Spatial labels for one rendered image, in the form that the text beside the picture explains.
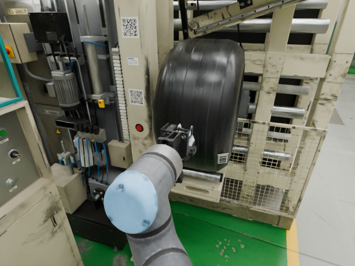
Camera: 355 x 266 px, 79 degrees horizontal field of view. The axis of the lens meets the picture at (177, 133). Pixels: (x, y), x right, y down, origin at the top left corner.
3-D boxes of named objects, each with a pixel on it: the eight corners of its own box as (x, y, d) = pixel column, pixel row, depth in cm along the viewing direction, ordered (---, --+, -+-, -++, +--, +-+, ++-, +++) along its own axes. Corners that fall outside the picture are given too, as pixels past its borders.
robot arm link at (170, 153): (176, 194, 45) (134, 184, 48) (183, 181, 49) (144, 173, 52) (177, 155, 42) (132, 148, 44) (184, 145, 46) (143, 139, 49)
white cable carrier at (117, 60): (123, 142, 117) (111, 48, 94) (128, 138, 121) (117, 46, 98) (131, 143, 116) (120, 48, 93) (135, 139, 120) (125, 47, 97)
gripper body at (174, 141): (195, 125, 56) (181, 143, 46) (193, 155, 60) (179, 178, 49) (167, 122, 59) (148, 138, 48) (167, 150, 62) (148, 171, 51)
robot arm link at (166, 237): (146, 310, 36) (127, 252, 33) (133, 258, 47) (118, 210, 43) (195, 283, 39) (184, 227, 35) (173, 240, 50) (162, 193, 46)
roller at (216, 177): (154, 158, 110) (153, 166, 111) (150, 160, 106) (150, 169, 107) (223, 171, 100) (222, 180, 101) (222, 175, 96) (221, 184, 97)
